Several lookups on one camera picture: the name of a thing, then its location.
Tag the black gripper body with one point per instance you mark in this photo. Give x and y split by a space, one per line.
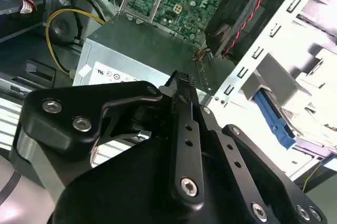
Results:
126 187

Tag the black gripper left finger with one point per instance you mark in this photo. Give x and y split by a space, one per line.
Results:
60 129

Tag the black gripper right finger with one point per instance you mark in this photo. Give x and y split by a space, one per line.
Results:
263 171

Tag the hard disk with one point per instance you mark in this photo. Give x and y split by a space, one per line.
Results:
273 121

